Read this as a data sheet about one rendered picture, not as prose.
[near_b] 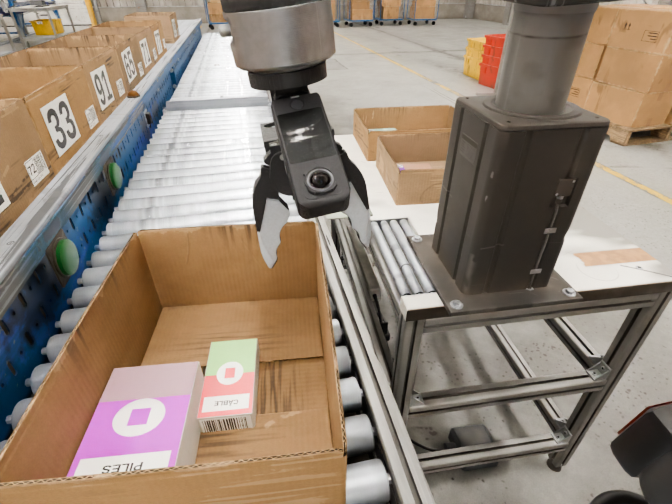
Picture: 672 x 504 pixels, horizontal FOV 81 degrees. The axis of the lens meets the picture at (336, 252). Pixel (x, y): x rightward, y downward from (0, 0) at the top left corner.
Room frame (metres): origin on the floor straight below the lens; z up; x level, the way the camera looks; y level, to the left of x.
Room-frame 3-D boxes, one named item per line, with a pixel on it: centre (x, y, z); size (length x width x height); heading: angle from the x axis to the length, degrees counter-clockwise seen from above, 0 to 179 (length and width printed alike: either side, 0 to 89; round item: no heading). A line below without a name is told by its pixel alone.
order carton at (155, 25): (2.53, 1.15, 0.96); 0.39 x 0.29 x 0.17; 13
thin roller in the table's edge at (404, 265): (0.73, -0.14, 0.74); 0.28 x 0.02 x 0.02; 9
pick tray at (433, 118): (1.42, -0.27, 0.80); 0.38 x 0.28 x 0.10; 98
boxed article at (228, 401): (0.36, 0.15, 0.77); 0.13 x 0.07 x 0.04; 6
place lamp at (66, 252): (0.62, 0.51, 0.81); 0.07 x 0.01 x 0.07; 12
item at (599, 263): (1.08, -0.34, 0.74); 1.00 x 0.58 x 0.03; 9
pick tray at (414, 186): (1.10, -0.33, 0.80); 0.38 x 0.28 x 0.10; 96
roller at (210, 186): (1.09, 0.37, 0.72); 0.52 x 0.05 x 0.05; 102
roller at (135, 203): (1.02, 0.36, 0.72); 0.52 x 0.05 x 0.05; 102
